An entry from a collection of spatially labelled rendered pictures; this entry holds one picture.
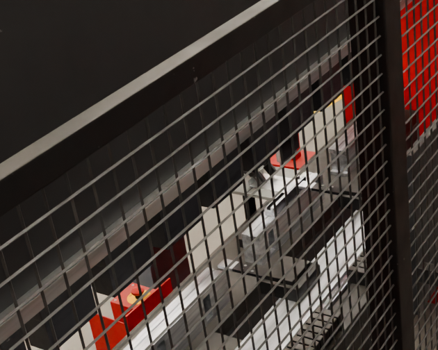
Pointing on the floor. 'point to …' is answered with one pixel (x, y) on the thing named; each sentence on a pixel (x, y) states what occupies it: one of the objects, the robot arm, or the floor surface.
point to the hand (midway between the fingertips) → (265, 174)
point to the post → (388, 10)
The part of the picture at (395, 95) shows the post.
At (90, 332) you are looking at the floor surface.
